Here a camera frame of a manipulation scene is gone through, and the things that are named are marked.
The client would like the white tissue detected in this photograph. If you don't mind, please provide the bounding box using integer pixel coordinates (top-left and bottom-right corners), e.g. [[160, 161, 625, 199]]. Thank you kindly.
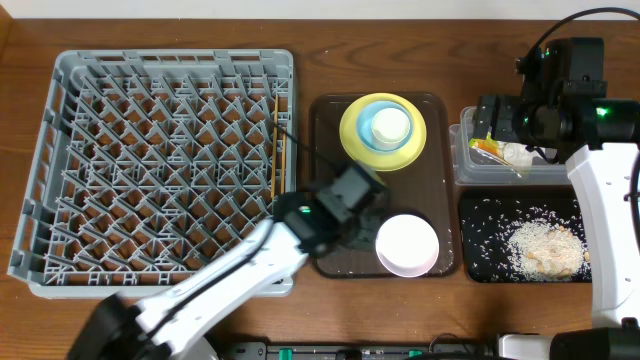
[[503, 143, 535, 167]]

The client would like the green yellow snack wrapper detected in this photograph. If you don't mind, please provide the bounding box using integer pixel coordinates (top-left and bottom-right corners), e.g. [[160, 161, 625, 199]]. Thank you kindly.
[[469, 137, 523, 178]]

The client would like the white pink bowl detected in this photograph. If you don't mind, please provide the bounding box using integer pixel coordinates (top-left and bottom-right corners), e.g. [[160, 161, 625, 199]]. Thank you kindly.
[[375, 214, 439, 278]]

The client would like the pile of rice waste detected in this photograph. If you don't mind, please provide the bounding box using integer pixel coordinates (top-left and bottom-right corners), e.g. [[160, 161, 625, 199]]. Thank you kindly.
[[469, 202, 591, 281]]

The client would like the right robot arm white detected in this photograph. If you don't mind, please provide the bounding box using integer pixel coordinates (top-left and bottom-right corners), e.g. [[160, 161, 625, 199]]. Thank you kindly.
[[473, 95, 639, 359]]

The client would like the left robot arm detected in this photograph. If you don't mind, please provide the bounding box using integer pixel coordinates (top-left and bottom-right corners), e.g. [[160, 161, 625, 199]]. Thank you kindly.
[[67, 189, 378, 359]]

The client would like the grey dishwasher rack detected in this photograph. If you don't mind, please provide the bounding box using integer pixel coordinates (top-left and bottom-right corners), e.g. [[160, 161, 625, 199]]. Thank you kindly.
[[8, 49, 297, 299]]

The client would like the yellow plate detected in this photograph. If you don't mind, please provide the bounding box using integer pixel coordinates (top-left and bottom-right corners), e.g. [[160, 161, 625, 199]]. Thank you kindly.
[[339, 93, 427, 172]]

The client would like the clear plastic bin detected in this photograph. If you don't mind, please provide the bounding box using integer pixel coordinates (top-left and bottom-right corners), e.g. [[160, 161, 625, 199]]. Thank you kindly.
[[449, 106, 570, 186]]

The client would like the dark brown tray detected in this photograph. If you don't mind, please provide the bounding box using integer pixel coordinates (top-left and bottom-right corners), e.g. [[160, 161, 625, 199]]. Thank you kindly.
[[309, 92, 461, 279]]

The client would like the black tray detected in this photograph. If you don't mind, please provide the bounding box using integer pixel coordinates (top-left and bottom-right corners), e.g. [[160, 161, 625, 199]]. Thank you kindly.
[[458, 189, 596, 284]]

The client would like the light blue bowl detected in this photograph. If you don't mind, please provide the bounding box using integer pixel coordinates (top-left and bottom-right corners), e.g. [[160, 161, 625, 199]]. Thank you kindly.
[[357, 101, 413, 153]]

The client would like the cream cup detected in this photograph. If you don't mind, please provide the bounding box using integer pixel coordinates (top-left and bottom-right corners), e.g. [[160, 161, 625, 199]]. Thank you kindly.
[[371, 108, 411, 151]]

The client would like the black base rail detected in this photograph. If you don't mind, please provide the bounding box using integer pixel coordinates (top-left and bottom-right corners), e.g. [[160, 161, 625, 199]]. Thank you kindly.
[[213, 333, 498, 360]]

